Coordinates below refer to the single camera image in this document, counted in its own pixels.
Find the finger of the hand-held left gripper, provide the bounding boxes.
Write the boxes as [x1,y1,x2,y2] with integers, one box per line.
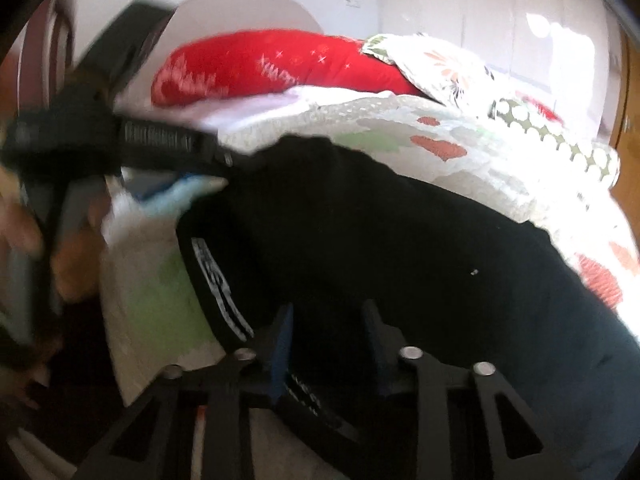
[120,120,251,178]

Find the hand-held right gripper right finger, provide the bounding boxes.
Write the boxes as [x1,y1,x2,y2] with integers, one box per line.
[361,299,576,480]

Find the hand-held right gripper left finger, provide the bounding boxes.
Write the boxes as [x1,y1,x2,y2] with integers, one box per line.
[70,302,296,480]

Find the black pants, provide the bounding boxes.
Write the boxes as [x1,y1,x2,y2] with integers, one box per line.
[172,135,640,480]

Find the person's left hand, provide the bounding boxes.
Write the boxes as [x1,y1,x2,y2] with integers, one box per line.
[0,195,108,303]

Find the white bed sheet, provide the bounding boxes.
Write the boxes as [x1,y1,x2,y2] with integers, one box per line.
[115,85,396,132]

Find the red printed pillow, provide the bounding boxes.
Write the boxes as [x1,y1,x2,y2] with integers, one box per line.
[150,30,431,108]
[517,91,563,123]

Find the white rounded headboard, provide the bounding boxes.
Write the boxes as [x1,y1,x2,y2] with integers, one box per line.
[150,0,326,61]

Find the heart patterned quilt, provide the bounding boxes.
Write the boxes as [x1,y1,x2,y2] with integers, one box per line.
[100,94,640,411]

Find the white floral pillow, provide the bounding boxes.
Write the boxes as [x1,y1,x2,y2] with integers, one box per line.
[360,32,501,107]

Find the green polka dot bolster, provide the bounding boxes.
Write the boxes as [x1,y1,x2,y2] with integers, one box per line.
[492,97,621,187]

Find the glossy white wardrobe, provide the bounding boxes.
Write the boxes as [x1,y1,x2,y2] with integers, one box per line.
[375,0,621,92]

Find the wooden door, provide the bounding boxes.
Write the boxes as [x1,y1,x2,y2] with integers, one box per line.
[600,35,640,221]

